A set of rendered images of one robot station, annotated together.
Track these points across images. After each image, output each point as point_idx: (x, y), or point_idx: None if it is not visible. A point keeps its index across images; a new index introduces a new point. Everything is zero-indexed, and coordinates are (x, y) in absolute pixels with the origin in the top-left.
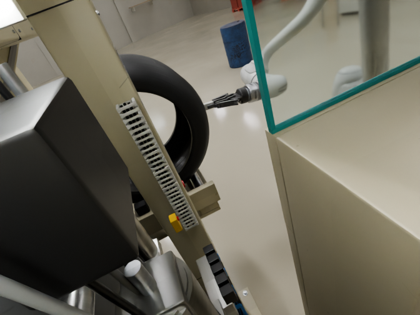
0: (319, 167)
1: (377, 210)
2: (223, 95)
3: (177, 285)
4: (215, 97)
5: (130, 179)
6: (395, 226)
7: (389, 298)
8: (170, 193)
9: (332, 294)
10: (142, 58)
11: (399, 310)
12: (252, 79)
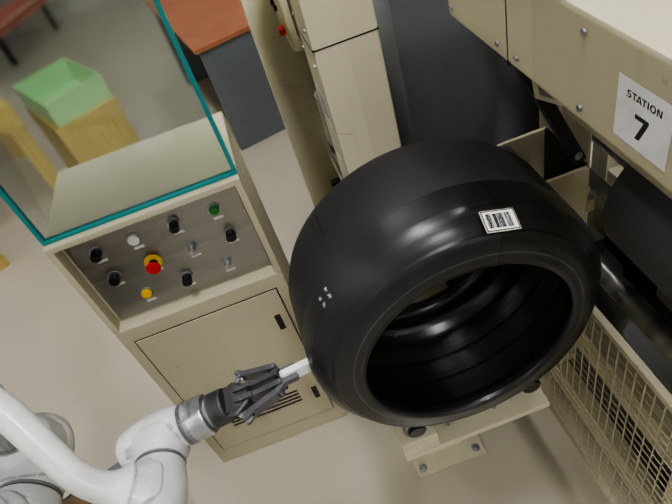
0: (229, 142)
1: (224, 122)
2: (254, 404)
3: None
4: (270, 396)
5: (520, 353)
6: (224, 119)
7: (245, 166)
8: None
9: (278, 249)
10: (337, 220)
11: (245, 165)
12: (170, 449)
